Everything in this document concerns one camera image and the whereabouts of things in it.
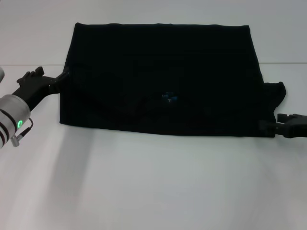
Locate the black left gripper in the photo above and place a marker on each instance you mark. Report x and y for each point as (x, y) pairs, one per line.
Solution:
(36, 87)

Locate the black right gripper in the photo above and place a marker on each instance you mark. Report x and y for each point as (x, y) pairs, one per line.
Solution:
(293, 127)

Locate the black shirt with FREE print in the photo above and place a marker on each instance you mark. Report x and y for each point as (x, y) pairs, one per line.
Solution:
(163, 72)

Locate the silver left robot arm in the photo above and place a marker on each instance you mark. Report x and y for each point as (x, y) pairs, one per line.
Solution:
(12, 115)

